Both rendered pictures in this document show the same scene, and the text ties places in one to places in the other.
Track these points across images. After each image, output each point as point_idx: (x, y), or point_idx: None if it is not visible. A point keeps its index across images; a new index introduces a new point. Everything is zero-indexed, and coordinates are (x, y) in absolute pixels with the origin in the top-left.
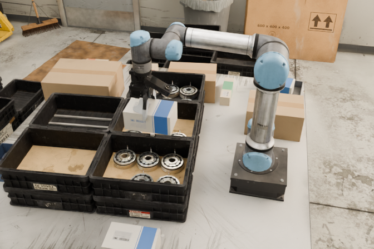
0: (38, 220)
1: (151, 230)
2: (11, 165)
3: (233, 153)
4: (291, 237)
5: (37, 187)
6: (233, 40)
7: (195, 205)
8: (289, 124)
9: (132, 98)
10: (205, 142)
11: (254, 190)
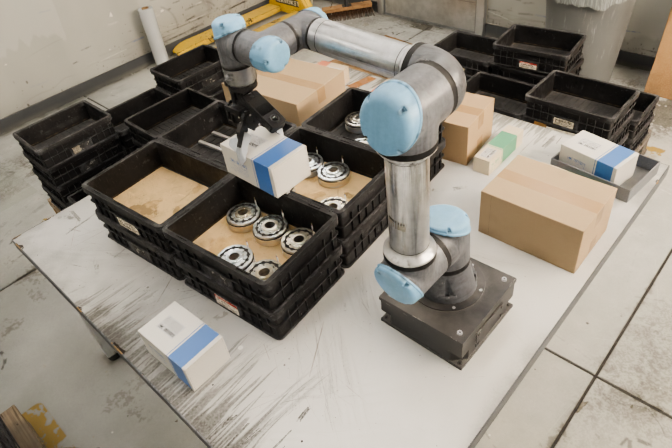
0: (121, 267)
1: (210, 334)
2: (112, 185)
3: None
4: (427, 439)
5: (121, 223)
6: (374, 50)
7: (316, 321)
8: (554, 235)
9: None
10: None
11: (415, 332)
